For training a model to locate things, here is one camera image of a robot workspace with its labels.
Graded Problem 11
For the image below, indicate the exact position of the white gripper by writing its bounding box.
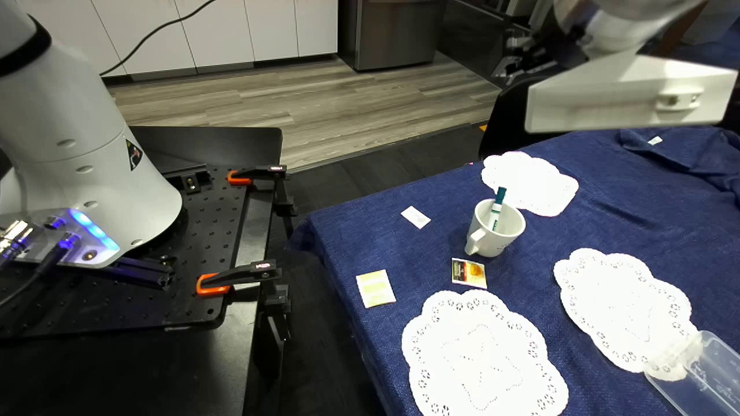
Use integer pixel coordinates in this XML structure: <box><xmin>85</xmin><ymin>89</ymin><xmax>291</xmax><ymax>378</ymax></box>
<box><xmin>522</xmin><ymin>46</ymin><xmax>740</xmax><ymax>136</ymax></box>

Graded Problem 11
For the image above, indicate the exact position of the teal capped marker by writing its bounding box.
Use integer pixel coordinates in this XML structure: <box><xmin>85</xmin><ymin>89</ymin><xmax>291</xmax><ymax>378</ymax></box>
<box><xmin>488</xmin><ymin>184</ymin><xmax>512</xmax><ymax>230</ymax></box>

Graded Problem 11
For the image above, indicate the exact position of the white ceramic mug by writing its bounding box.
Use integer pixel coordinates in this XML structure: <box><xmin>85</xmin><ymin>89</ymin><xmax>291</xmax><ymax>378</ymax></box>
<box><xmin>462</xmin><ymin>196</ymin><xmax>527</xmax><ymax>262</ymax></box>

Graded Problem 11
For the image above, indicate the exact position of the black chair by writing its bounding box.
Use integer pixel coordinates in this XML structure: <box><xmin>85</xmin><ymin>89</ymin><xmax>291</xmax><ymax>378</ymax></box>
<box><xmin>476</xmin><ymin>73</ymin><xmax>593</xmax><ymax>162</ymax></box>

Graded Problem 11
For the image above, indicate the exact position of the white paper lace doily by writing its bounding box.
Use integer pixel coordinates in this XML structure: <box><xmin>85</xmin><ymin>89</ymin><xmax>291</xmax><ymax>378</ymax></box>
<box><xmin>479</xmin><ymin>151</ymin><xmax>581</xmax><ymax>220</ymax></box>
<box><xmin>551</xmin><ymin>245</ymin><xmax>705</xmax><ymax>383</ymax></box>
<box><xmin>401</xmin><ymin>287</ymin><xmax>572</xmax><ymax>416</ymax></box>

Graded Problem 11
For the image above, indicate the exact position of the blue denim table cloth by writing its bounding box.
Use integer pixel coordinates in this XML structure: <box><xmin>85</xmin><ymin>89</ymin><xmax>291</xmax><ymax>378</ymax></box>
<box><xmin>286</xmin><ymin>125</ymin><xmax>740</xmax><ymax>416</ymax></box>

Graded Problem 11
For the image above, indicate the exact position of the dark background furniture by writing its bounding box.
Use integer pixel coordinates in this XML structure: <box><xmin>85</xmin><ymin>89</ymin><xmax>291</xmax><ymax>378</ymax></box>
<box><xmin>442</xmin><ymin>0</ymin><xmax>590</xmax><ymax>88</ymax></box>

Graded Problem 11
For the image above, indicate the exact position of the small colourful sachet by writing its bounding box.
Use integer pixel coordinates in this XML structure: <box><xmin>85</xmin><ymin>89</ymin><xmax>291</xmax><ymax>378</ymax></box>
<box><xmin>448</xmin><ymin>256</ymin><xmax>491</xmax><ymax>292</ymax></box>

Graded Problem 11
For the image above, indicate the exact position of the stainless steel appliance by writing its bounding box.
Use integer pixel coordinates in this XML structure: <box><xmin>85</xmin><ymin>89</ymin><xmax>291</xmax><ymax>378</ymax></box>
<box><xmin>338</xmin><ymin>0</ymin><xmax>447</xmax><ymax>73</ymax></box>

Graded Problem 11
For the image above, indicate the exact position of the small white paper sachet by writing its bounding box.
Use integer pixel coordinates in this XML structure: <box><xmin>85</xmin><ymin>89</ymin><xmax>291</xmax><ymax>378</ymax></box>
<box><xmin>397</xmin><ymin>204</ymin><xmax>432</xmax><ymax>230</ymax></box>

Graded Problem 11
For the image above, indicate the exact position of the clear plastic container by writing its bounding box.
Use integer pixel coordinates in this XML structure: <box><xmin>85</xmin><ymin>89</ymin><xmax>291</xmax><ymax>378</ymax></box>
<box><xmin>641</xmin><ymin>329</ymin><xmax>740</xmax><ymax>416</ymax></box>

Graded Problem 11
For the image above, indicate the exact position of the pale yellow paper sachet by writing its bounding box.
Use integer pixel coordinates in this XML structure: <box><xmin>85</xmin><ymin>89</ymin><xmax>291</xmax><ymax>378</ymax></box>
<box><xmin>353</xmin><ymin>269</ymin><xmax>397</xmax><ymax>310</ymax></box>

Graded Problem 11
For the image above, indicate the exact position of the black orange bar clamp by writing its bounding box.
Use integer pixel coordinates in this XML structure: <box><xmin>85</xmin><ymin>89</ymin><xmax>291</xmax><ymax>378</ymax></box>
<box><xmin>191</xmin><ymin>259</ymin><xmax>281</xmax><ymax>300</ymax></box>
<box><xmin>224</xmin><ymin>162</ymin><xmax>290</xmax><ymax>191</ymax></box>

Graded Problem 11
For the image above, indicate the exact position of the white cabinet row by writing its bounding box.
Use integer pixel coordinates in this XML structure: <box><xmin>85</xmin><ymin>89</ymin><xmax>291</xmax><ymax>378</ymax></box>
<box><xmin>21</xmin><ymin>0</ymin><xmax>343</xmax><ymax>78</ymax></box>

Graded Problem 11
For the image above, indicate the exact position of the black perforated robot table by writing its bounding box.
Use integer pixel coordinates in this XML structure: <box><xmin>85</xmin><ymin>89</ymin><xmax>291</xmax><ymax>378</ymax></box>
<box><xmin>0</xmin><ymin>125</ymin><xmax>301</xmax><ymax>416</ymax></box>

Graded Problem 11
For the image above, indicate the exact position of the small black bracket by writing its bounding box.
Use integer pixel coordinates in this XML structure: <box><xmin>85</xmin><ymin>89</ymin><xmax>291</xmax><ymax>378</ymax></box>
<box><xmin>183</xmin><ymin>168</ymin><xmax>214</xmax><ymax>196</ymax></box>

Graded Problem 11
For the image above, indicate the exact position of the black wall cable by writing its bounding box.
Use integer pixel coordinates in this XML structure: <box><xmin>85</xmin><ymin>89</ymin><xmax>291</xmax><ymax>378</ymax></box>
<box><xmin>99</xmin><ymin>0</ymin><xmax>217</xmax><ymax>78</ymax></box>

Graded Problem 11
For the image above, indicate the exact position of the black base cable bundle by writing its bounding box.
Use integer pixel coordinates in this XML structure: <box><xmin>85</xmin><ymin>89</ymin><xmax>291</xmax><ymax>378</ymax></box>
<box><xmin>0</xmin><ymin>217</ymin><xmax>179</xmax><ymax>310</ymax></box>

